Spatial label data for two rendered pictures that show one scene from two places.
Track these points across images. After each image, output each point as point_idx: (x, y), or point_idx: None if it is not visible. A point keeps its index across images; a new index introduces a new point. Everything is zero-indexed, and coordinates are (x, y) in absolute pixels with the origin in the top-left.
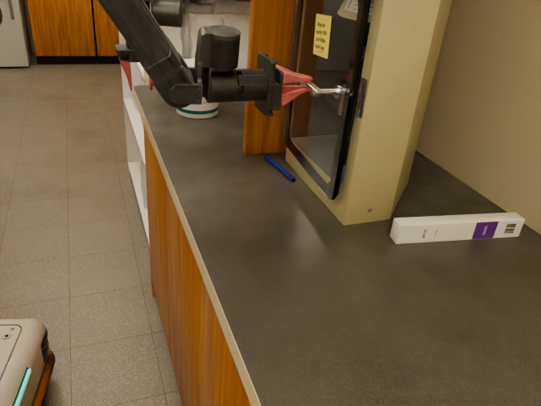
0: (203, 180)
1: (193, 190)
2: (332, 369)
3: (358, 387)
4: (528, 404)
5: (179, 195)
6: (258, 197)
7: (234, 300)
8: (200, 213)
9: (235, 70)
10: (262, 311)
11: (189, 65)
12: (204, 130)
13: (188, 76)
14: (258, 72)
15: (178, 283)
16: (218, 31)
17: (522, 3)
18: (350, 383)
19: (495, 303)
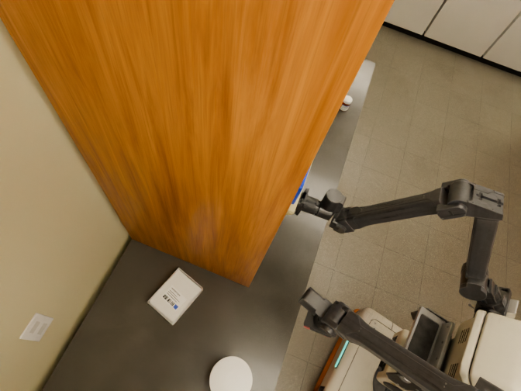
0: (295, 265)
1: (305, 259)
2: (323, 151)
3: (322, 144)
4: None
5: (313, 258)
6: (280, 233)
7: (332, 186)
8: (314, 238)
9: (319, 204)
10: (326, 178)
11: (243, 375)
12: (249, 333)
13: (345, 208)
14: (309, 197)
15: None
16: (337, 196)
17: None
18: (322, 146)
19: None
